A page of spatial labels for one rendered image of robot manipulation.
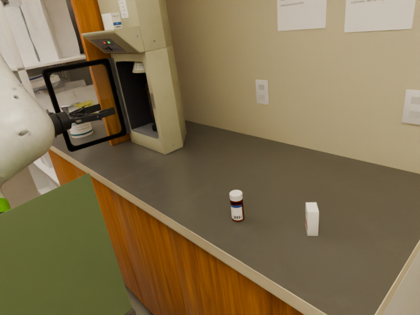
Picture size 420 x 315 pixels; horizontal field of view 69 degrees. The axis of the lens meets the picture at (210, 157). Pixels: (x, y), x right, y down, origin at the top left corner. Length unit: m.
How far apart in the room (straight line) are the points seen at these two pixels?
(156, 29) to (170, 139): 0.48
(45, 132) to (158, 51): 0.81
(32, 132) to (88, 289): 0.32
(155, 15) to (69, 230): 1.02
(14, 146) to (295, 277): 0.66
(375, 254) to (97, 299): 0.64
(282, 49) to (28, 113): 1.02
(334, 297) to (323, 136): 0.79
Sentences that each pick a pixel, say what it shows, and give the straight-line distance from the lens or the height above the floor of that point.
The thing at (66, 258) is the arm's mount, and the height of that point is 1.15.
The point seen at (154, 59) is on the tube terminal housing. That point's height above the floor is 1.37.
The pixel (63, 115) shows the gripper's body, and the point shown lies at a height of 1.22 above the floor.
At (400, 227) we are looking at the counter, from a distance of 0.98.
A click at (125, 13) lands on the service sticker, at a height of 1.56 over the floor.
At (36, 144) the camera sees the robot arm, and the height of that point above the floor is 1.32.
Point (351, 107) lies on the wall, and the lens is 1.30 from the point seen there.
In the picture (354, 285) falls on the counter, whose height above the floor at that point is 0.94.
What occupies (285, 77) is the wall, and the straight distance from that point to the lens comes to 1.41.
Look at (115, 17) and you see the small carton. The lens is 1.41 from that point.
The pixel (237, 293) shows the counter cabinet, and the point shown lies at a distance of 0.99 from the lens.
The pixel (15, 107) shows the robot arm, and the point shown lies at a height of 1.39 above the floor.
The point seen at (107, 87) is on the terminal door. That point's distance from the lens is 1.64.
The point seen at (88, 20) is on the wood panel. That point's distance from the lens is 1.68.
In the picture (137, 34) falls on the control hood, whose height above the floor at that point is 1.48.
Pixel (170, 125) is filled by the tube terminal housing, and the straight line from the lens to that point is 1.47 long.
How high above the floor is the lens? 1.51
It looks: 24 degrees down
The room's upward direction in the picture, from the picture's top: 7 degrees counter-clockwise
